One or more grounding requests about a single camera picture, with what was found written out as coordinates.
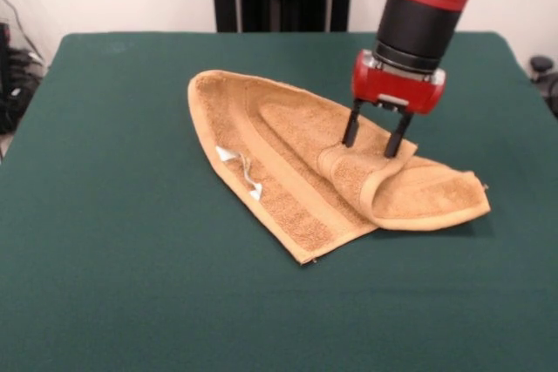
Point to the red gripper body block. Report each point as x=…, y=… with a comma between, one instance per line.
x=396, y=89

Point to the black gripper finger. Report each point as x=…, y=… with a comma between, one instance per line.
x=396, y=141
x=352, y=128

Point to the tan terry towel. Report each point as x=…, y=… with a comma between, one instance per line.
x=283, y=150

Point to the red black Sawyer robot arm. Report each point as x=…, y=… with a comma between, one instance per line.
x=418, y=19

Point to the grey office chair base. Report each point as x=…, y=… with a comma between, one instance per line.
x=542, y=65

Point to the dark green table cloth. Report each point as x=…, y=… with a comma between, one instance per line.
x=131, y=259

